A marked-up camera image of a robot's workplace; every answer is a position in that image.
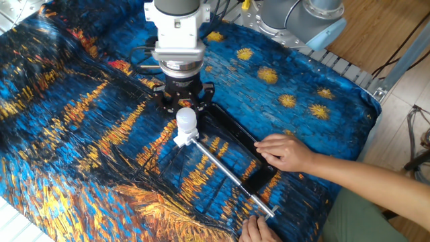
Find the person's right forearm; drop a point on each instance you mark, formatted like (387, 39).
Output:
(369, 187)

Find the white lamp socket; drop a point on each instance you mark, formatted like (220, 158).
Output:
(185, 138)

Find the green trousers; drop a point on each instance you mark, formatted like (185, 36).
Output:
(359, 222)

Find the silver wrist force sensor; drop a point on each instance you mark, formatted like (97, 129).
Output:
(181, 69)

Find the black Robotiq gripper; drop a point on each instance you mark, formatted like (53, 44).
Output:
(183, 86)

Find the person's left hand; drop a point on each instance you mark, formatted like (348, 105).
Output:
(257, 232)

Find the white light bulb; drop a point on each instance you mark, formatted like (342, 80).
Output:
(186, 120)

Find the black C-clamp with silver screw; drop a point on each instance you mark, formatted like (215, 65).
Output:
(235, 131)

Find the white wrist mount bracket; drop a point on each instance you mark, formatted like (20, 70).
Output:
(178, 30)

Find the person's right hand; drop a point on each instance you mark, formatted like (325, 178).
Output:
(287, 152)

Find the aluminium frame post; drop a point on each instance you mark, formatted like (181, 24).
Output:
(403, 60)

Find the starry night painting cloth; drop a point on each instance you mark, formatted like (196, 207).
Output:
(84, 151)

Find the yellow plug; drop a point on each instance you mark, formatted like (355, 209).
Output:
(246, 4)

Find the black stand leg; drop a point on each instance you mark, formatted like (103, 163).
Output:
(418, 161)

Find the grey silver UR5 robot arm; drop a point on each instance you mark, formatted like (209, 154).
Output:
(302, 23)

